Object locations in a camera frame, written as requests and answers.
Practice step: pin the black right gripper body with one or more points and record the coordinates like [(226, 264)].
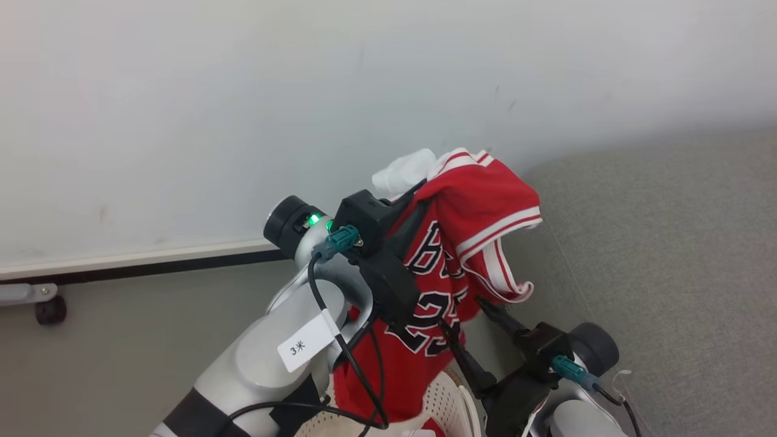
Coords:
[(513, 403)]

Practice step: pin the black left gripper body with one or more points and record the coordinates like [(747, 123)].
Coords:
[(391, 288)]

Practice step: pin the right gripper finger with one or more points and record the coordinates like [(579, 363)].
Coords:
[(505, 325), (470, 367)]

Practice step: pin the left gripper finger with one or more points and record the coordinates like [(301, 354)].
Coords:
[(414, 226), (408, 194)]

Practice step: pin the white garment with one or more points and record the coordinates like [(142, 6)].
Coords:
[(403, 170)]

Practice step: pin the red basketball jersey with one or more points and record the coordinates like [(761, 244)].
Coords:
[(485, 194)]

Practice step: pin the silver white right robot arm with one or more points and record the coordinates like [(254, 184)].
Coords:
[(595, 347)]

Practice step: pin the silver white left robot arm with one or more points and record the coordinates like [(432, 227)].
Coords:
[(261, 358)]

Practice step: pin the white perforated laundry basket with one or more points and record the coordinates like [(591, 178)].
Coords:
[(446, 400)]

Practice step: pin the black caster wheel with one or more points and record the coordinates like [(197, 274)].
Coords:
[(50, 310)]

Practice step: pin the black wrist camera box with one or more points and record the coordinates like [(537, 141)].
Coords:
[(546, 349), (364, 215)]

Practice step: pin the grey metal frame leg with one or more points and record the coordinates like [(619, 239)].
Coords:
[(24, 293)]

